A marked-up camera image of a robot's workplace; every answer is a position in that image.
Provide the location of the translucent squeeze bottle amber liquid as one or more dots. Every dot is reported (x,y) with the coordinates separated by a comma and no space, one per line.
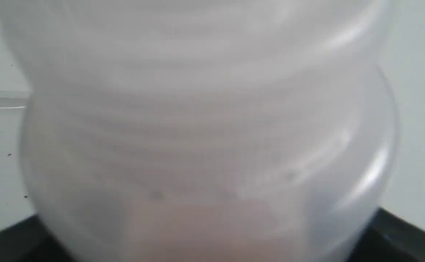
(204,130)

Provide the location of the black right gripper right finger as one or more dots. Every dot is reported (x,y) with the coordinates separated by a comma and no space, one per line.
(390,239)

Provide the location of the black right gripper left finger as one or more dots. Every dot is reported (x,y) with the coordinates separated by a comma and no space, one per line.
(29,241)

